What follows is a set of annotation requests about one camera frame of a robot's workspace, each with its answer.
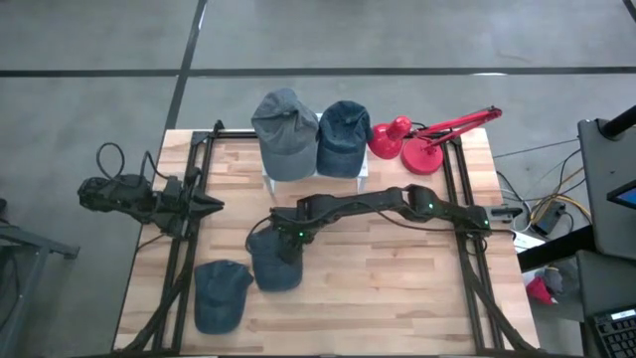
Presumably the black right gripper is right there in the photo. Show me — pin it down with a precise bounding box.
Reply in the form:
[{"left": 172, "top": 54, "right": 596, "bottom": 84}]
[{"left": 269, "top": 205, "right": 320, "bottom": 266}]

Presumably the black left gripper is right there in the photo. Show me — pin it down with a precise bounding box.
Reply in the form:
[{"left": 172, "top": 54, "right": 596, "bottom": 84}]
[{"left": 155, "top": 175, "right": 226, "bottom": 236}]

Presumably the dark blue baseball cap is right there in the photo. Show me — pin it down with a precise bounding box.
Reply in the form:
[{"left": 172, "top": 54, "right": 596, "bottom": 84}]
[
  {"left": 245, "top": 226, "right": 304, "bottom": 293},
  {"left": 193, "top": 260, "right": 255, "bottom": 335},
  {"left": 316, "top": 99, "right": 374, "bottom": 179}
]

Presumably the grey baseball cap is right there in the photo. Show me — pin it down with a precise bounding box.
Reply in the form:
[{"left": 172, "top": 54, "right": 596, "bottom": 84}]
[{"left": 250, "top": 88, "right": 320, "bottom": 183}]

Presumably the white perforated metal shelf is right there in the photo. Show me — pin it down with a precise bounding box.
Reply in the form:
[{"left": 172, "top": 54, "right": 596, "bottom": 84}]
[{"left": 261, "top": 112, "right": 370, "bottom": 195}]

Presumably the red desk lamp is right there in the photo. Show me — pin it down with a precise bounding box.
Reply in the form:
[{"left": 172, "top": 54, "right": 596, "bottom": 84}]
[{"left": 367, "top": 105, "right": 503, "bottom": 176}]

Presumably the grey metal table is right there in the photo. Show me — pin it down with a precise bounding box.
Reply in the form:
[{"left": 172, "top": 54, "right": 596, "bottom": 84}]
[{"left": 0, "top": 218, "right": 80, "bottom": 358}]

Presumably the white paper sheet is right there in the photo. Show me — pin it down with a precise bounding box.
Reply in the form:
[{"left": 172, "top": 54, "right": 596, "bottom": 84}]
[{"left": 514, "top": 231, "right": 547, "bottom": 255}]

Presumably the red cloth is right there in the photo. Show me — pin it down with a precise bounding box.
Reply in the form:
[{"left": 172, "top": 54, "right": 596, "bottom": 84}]
[{"left": 526, "top": 276, "right": 556, "bottom": 305}]

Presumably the black power adapter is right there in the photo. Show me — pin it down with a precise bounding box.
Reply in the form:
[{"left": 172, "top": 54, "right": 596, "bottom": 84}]
[{"left": 531, "top": 200, "right": 567, "bottom": 238}]

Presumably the black desk beam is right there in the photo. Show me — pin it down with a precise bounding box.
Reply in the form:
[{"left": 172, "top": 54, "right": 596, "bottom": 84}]
[{"left": 516, "top": 226, "right": 597, "bottom": 272}]

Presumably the grey cloth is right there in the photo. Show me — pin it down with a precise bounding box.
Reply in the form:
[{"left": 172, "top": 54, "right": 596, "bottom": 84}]
[{"left": 541, "top": 267, "right": 565, "bottom": 294}]

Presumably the black desk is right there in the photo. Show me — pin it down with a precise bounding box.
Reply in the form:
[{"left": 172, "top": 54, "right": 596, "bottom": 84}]
[{"left": 575, "top": 117, "right": 636, "bottom": 358}]

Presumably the black keyboard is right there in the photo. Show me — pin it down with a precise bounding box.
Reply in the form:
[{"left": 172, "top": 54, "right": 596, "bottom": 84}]
[{"left": 590, "top": 307, "right": 636, "bottom": 358}]

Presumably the computer monitor blue screen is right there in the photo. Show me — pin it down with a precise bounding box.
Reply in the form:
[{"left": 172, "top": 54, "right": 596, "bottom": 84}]
[{"left": 605, "top": 178, "right": 636, "bottom": 210}]

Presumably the black monitor pole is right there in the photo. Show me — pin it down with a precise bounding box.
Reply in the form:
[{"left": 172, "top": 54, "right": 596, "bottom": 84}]
[{"left": 598, "top": 103, "right": 636, "bottom": 140}]

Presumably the thin grey cable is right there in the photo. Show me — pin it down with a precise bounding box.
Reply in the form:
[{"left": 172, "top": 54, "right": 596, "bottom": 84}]
[{"left": 496, "top": 137, "right": 581, "bottom": 158}]

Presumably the yellow cable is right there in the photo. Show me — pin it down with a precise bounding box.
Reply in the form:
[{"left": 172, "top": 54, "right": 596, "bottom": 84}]
[{"left": 529, "top": 166, "right": 592, "bottom": 225}]

